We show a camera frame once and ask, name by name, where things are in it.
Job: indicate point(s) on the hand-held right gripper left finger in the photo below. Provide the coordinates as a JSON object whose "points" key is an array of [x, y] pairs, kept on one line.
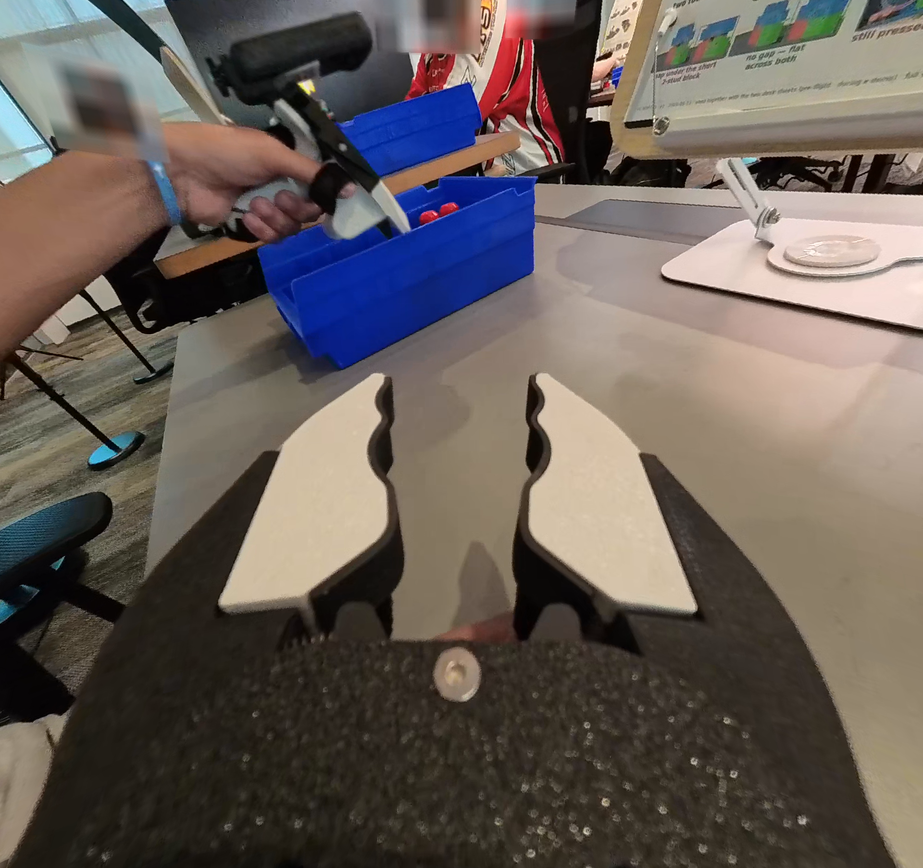
{"points": [[317, 522]]}

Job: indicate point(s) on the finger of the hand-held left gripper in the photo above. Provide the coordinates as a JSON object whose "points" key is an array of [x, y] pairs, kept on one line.
{"points": [[389, 208], [357, 217]]}

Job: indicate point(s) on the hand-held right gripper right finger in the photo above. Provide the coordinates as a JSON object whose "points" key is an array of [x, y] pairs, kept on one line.
{"points": [[606, 522]]}

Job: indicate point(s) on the cluster of mega block bridges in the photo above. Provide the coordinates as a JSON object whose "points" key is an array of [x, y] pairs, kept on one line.
{"points": [[436, 213]]}

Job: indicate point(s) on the blue storage bin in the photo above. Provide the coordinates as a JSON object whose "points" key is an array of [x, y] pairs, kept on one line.
{"points": [[418, 125], [432, 284]]}

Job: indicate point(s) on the person's left forearm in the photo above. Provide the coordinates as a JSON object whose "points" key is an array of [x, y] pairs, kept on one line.
{"points": [[65, 233]]}

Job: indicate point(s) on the person's left hand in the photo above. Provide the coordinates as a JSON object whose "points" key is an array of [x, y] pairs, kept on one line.
{"points": [[216, 161]]}

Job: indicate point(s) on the wooden table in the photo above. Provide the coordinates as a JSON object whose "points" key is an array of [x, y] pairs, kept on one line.
{"points": [[461, 157]]}

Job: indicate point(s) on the blue wristband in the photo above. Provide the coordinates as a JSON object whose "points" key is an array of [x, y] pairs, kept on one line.
{"points": [[166, 193]]}

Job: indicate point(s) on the black round base stand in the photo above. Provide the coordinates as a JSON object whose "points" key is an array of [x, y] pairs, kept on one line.
{"points": [[115, 449], [151, 374]]}

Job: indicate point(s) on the person's office chair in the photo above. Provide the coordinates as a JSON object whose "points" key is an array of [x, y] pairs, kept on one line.
{"points": [[50, 529]]}

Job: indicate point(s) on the instruction board on white stand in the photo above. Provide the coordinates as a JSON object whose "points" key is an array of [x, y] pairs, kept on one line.
{"points": [[757, 74]]}

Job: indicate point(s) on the large black wall screen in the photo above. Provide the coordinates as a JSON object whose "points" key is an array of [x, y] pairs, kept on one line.
{"points": [[209, 24]]}

